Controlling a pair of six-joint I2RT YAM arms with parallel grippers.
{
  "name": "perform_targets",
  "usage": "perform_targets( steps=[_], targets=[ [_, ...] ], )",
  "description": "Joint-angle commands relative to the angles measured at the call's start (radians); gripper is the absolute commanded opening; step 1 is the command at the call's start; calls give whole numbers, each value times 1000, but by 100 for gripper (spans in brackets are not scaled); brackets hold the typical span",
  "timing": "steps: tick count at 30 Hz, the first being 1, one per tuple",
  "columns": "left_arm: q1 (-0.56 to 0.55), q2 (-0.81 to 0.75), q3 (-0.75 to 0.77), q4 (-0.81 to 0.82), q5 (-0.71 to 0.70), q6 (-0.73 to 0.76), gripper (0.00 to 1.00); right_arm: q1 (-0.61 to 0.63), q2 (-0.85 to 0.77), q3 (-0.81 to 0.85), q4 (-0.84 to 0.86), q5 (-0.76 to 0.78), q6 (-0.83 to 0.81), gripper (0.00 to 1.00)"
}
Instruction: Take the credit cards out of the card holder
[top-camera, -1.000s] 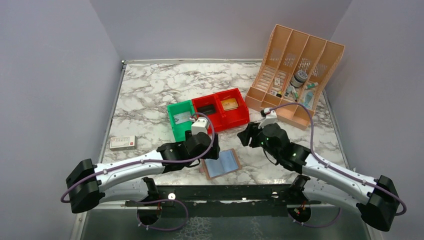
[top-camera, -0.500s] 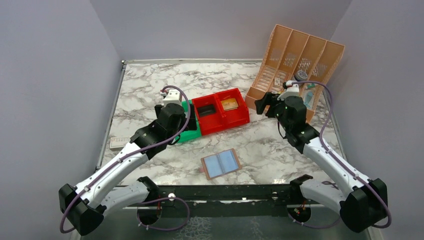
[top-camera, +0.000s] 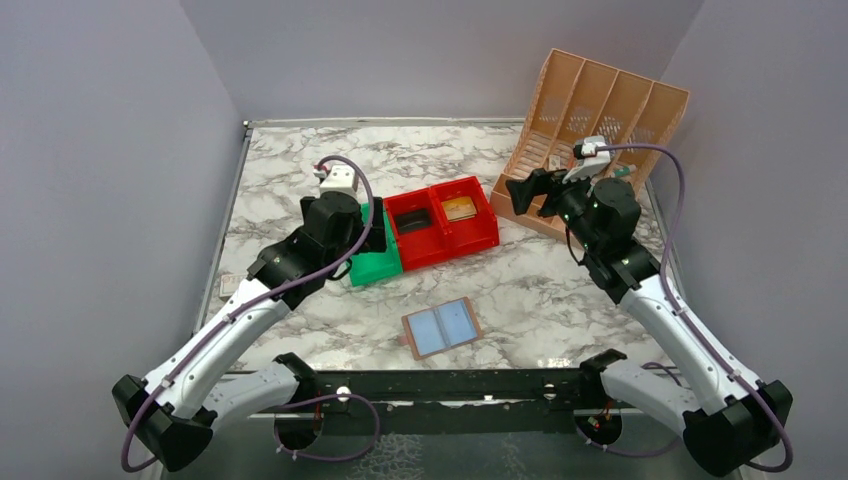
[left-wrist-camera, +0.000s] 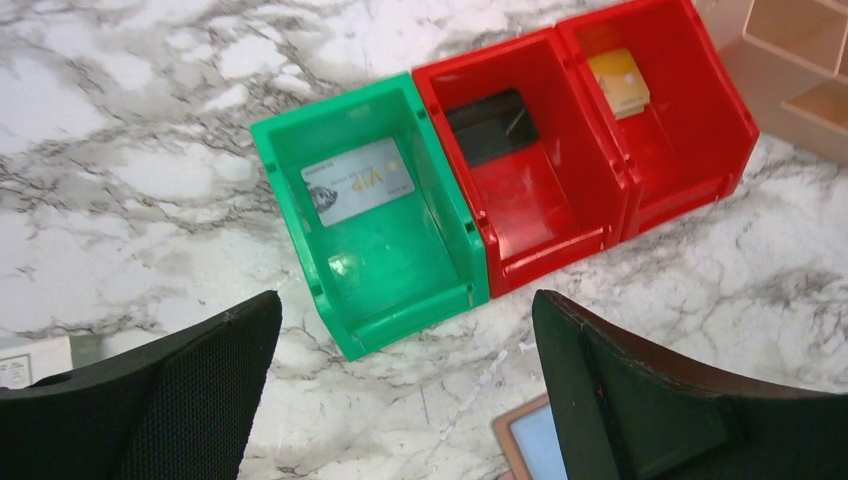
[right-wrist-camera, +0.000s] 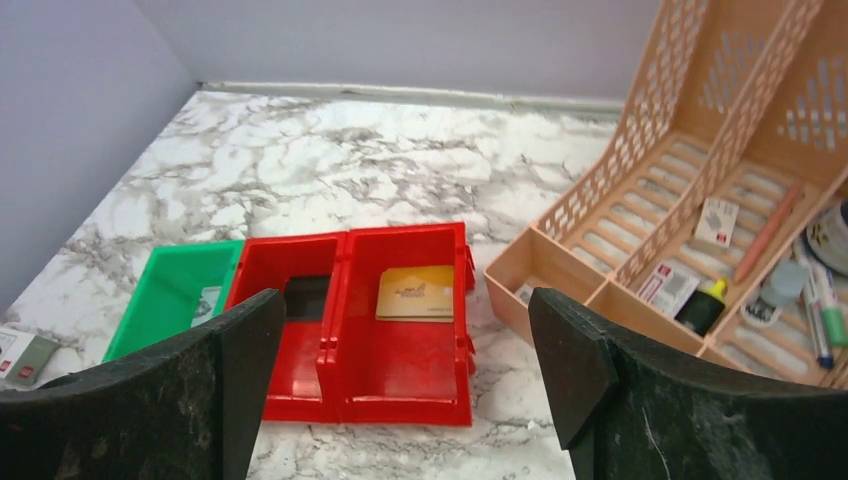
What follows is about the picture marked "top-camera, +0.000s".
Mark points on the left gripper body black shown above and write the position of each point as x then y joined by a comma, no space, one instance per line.
375,241

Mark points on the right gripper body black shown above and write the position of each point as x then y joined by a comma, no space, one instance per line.
571,200

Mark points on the green plastic bin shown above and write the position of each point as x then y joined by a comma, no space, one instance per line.
368,268

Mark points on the red double plastic bin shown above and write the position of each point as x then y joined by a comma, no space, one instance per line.
444,240

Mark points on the brown leather card holder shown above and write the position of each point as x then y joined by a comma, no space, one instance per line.
440,328

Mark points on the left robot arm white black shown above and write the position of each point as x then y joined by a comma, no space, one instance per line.
175,409

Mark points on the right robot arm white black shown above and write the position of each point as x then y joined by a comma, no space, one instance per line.
725,414

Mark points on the gold card in red bin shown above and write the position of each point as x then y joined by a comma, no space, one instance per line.
458,209

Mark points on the black card in red bin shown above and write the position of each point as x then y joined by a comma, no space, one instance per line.
412,221

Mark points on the white red playing card box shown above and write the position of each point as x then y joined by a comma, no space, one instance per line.
228,284

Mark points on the green white tube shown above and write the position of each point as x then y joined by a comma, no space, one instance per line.
625,171

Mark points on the peach desk organizer rack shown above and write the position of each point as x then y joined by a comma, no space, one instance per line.
575,98

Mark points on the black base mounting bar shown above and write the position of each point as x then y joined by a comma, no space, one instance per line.
435,402

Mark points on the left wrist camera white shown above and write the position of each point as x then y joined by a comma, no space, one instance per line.
338,178

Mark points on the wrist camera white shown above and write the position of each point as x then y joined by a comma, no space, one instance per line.
588,159
338,178

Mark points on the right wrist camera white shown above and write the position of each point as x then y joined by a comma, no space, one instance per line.
588,159

